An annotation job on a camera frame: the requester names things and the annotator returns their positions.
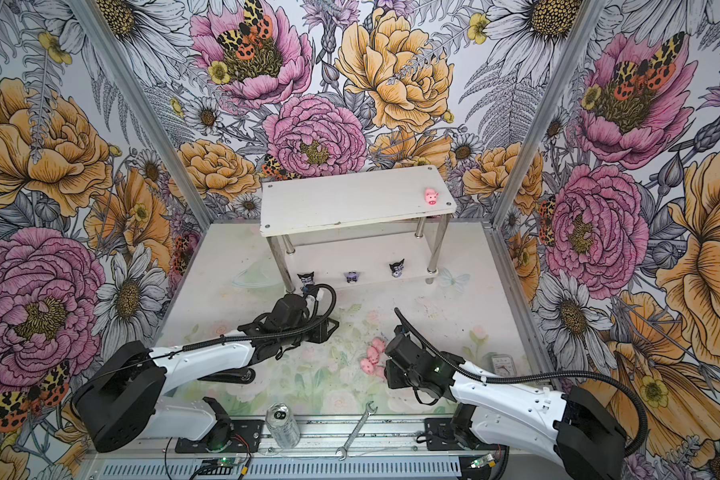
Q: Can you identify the black white kuromi toy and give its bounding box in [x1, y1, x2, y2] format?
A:
[297, 272, 315, 290]

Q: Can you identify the black purple kuromi toy front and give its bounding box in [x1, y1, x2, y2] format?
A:
[345, 271, 360, 283]

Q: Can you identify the black purple kuromi toy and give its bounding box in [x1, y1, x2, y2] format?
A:
[389, 259, 405, 278]
[345, 271, 360, 283]

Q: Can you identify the black purple kuromi toy back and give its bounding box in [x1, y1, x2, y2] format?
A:
[389, 259, 405, 278]

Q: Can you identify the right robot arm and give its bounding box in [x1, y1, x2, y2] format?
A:
[384, 327, 628, 479]

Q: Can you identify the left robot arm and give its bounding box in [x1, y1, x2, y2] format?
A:
[72, 284, 339, 453]

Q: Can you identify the white two-tier shelf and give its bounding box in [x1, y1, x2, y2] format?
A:
[260, 165, 456, 293]

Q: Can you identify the silver wrench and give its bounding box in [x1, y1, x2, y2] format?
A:
[336, 401, 378, 461]

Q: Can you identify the small white clock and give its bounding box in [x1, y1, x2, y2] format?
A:
[489, 354, 517, 378]

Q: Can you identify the silver drink can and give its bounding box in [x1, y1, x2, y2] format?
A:
[265, 403, 301, 449]

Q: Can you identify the green circuit board right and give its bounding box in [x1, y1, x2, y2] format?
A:
[469, 453, 496, 470]

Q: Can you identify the green circuit board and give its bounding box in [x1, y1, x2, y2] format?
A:
[199, 457, 247, 476]
[469, 453, 496, 470]

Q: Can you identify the green circuit board left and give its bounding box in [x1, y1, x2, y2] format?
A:
[199, 457, 247, 476]

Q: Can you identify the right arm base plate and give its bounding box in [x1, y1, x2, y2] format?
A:
[420, 417, 466, 451]

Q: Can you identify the aluminium front rail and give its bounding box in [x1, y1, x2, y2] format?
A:
[83, 413, 601, 460]

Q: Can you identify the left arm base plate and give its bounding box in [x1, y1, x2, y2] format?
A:
[174, 419, 264, 454]

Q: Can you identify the black corrugated cable right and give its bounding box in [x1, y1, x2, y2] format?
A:
[394, 307, 649, 457]

